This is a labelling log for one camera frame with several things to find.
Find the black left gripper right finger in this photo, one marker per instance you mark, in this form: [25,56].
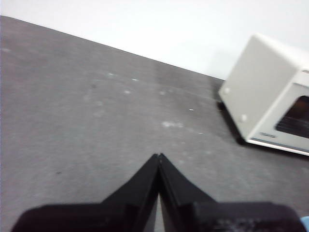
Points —
[217,217]

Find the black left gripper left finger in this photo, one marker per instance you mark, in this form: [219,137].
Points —
[96,217]

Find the blue ribbed bowl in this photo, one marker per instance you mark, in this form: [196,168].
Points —
[306,224]

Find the cream toaster oven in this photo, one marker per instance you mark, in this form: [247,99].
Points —
[256,84]

